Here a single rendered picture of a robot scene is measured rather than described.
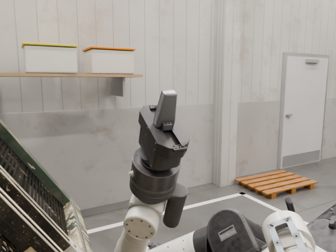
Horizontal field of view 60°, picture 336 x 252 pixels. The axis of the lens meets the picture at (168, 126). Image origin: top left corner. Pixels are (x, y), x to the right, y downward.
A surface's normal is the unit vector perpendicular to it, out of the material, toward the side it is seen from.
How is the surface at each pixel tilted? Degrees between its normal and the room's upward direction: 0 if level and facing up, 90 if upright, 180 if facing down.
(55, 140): 90
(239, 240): 55
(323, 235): 23
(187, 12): 90
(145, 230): 113
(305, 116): 90
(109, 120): 90
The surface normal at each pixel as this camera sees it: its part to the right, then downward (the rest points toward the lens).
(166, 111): 0.37, 0.58
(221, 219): -0.59, -0.47
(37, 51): 0.46, 0.14
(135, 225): -0.23, 0.53
